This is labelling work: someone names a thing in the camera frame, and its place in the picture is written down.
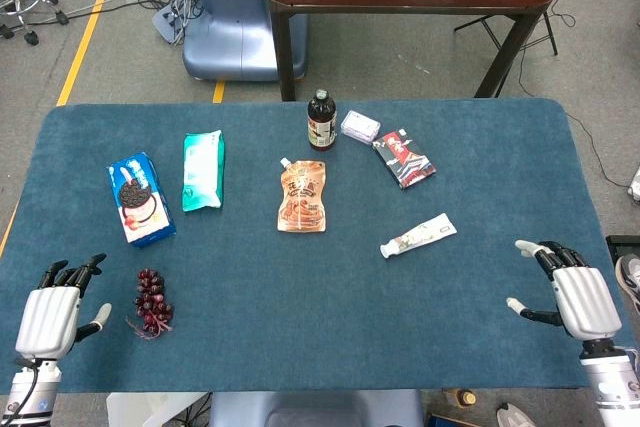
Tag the white panel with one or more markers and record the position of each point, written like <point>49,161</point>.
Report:
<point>145,409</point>

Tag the white tube with cap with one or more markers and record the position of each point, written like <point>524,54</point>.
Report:
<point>425,234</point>

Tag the red grape bunch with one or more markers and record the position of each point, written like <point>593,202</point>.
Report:
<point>150,297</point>

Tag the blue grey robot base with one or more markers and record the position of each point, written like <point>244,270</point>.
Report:
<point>315,409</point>

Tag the blue table cloth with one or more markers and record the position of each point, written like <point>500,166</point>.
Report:
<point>300,322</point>

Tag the grey sneaker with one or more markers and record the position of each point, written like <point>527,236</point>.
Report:
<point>515,417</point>
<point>631,277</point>

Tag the dark drink bottle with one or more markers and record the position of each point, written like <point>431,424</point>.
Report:
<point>321,122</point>

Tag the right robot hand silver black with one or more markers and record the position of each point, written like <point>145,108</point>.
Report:
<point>585,299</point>

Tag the orange spout pouch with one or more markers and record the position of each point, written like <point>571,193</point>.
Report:
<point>302,197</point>

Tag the black tripod stand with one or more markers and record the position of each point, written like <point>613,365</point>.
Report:
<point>550,32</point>

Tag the small yellow cap bottle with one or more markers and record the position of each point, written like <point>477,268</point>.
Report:
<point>466,398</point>

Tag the small white purple packet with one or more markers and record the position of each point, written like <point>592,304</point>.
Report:
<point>360,125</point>

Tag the black floor box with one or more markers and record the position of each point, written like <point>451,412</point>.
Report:
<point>620,247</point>

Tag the white plug adapter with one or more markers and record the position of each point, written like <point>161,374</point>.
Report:
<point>635,191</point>

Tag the grey power strip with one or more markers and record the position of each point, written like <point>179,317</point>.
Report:
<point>167,22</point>

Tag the green wet wipes pack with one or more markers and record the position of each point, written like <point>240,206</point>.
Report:
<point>202,172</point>

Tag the blue cookie box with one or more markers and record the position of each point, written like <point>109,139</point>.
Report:
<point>140,202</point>

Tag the blue grey machine body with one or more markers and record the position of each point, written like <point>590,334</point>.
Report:
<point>225,32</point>

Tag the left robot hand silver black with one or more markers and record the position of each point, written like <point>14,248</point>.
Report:
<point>47,317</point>

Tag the black red printed box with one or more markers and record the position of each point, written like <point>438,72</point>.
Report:
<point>405,159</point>

